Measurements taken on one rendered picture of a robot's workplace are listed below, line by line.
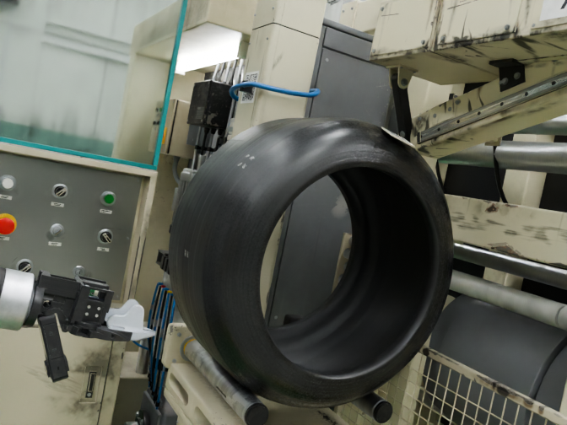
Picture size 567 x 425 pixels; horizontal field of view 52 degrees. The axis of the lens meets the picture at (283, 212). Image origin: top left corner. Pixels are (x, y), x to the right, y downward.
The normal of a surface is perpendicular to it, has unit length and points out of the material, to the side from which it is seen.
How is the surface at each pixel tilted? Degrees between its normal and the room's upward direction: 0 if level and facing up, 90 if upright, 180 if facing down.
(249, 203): 74
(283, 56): 90
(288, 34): 90
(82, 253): 90
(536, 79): 90
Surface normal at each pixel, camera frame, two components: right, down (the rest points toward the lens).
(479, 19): -0.86, -0.14
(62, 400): 0.47, 0.14
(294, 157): 0.00, -0.52
